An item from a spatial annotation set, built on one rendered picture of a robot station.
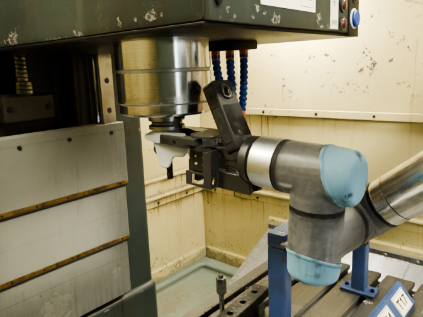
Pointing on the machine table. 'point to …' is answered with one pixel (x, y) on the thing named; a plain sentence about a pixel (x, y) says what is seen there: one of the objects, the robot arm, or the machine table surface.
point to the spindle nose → (162, 76)
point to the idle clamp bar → (248, 304)
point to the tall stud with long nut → (221, 290)
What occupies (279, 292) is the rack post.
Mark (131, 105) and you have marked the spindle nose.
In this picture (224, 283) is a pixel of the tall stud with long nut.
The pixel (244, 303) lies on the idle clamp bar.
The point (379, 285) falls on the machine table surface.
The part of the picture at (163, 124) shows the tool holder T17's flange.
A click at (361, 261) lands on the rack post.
